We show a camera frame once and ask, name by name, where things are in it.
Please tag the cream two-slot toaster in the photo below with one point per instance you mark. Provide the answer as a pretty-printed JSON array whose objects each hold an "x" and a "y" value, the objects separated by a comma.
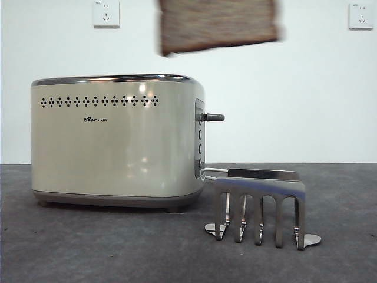
[{"x": 112, "y": 153}]

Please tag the slice of brown-crusted bread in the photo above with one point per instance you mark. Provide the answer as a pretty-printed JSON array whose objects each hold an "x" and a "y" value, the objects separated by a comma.
[{"x": 218, "y": 26}]

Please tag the grey toaster lever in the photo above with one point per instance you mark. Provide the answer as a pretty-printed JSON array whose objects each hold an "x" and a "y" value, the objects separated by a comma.
[{"x": 215, "y": 117}]

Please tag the stainless steel toast rack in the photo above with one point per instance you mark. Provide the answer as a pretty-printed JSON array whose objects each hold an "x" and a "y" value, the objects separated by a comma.
[{"x": 259, "y": 187}]

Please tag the white wall socket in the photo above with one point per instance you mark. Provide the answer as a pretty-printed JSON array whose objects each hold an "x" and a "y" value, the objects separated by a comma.
[
  {"x": 106, "y": 14},
  {"x": 361, "y": 16}
]

